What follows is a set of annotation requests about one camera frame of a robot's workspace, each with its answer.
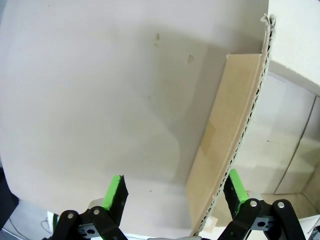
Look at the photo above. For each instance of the brown cardboard box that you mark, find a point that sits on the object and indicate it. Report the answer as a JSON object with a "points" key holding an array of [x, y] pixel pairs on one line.
{"points": [[225, 130]]}

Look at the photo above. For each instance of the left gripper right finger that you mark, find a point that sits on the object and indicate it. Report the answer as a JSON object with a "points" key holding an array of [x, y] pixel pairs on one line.
{"points": [[236, 190]]}

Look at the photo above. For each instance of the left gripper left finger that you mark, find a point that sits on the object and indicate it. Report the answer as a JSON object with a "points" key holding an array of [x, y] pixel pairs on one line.
{"points": [[117, 192]]}

